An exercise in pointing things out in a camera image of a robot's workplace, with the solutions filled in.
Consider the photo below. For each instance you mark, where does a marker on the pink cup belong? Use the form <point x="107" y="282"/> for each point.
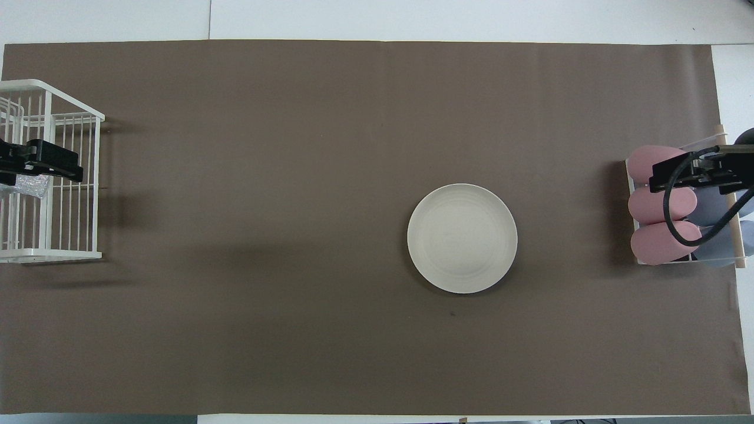
<point x="639" y="162"/>
<point x="645" y="206"/>
<point x="654" y="244"/>

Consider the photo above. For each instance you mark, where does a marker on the cup rack with wooden rod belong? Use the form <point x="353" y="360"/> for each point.
<point x="739" y="253"/>

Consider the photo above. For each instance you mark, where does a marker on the brown table mat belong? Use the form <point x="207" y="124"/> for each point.
<point x="294" y="176"/>

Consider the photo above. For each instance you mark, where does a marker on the blue cup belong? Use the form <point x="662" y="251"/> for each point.
<point x="721" y="250"/>
<point x="713" y="206"/>

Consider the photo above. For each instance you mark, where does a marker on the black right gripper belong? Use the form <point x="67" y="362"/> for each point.
<point x="658" y="179"/>

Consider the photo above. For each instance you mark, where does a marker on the round cream plate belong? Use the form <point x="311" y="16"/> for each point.
<point x="462" y="238"/>

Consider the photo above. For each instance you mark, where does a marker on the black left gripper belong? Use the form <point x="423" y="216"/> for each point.
<point x="47" y="156"/>

